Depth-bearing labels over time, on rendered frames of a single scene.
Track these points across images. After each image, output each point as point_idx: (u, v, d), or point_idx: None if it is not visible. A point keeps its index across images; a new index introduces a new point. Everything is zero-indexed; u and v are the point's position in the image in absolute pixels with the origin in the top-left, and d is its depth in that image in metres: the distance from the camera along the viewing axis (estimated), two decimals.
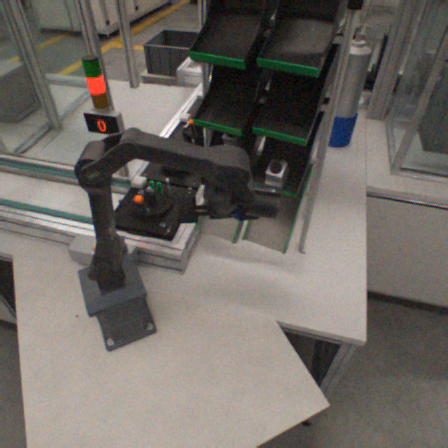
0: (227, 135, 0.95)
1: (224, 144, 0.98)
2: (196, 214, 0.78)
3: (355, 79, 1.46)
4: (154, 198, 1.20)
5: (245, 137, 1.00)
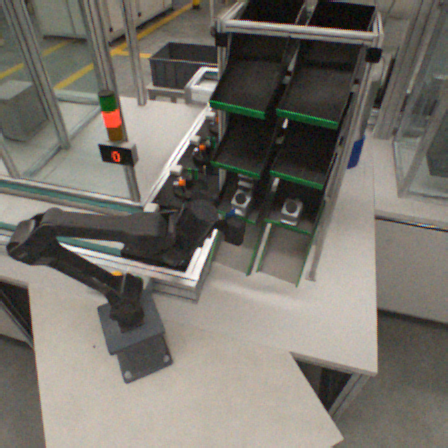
0: None
1: (239, 181, 1.00)
2: None
3: None
4: None
5: None
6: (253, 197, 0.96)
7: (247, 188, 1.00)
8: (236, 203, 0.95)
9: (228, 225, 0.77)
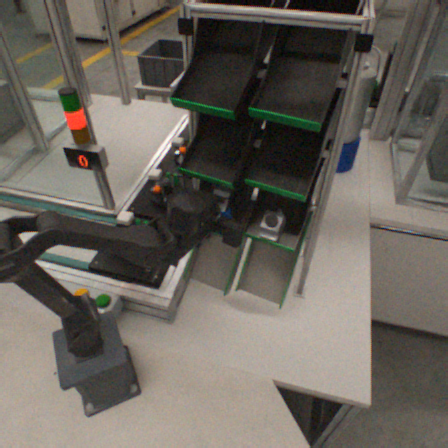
0: None
1: (214, 189, 0.89)
2: None
3: (358, 103, 1.37)
4: None
5: (238, 181, 0.90)
6: (228, 208, 0.85)
7: (223, 198, 0.89)
8: None
9: (222, 224, 0.78)
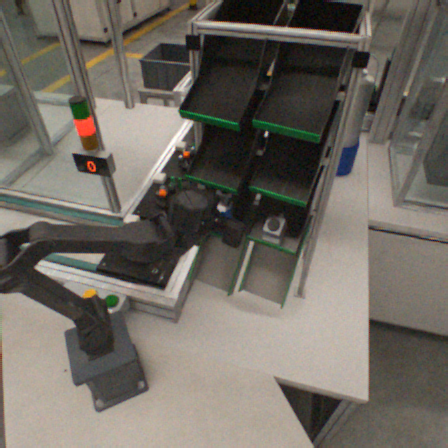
0: (221, 192, 0.89)
1: None
2: None
3: (357, 109, 1.41)
4: None
5: None
6: (228, 209, 0.85)
7: None
8: None
9: (222, 224, 0.78)
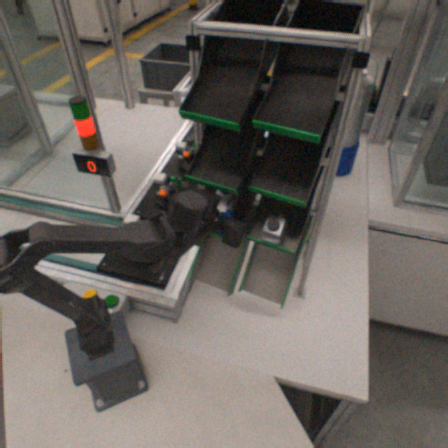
0: (221, 192, 0.89)
1: None
2: None
3: (357, 109, 1.41)
4: None
5: (239, 190, 0.94)
6: (228, 209, 0.85)
7: None
8: None
9: (222, 224, 0.78)
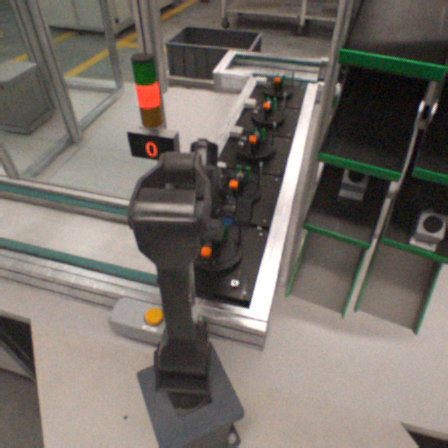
0: (352, 179, 0.64)
1: (341, 190, 0.68)
2: None
3: None
4: (220, 246, 0.91)
5: None
6: None
7: (352, 200, 0.68)
8: None
9: (232, 204, 0.78)
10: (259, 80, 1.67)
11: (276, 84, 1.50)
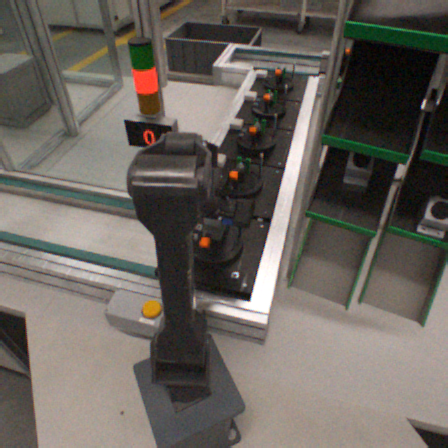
0: (357, 164, 0.62)
1: (345, 177, 0.66)
2: None
3: None
4: (220, 237, 0.88)
5: None
6: None
7: (357, 187, 0.65)
8: None
9: (232, 205, 0.78)
10: (259, 73, 1.65)
11: (277, 76, 1.48)
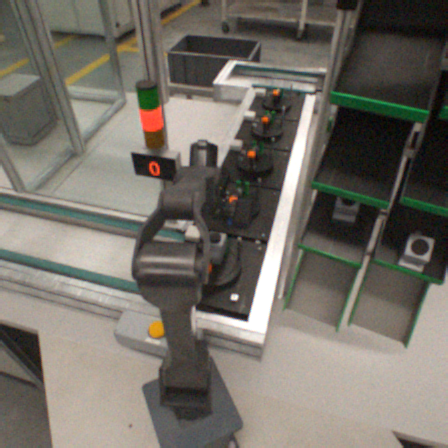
0: (344, 203, 0.68)
1: (334, 213, 0.72)
2: None
3: None
4: None
5: None
6: (226, 238, 0.92)
7: (345, 222, 0.72)
8: (211, 243, 0.89)
9: (236, 206, 0.78)
10: (258, 92, 1.71)
11: (275, 97, 1.54)
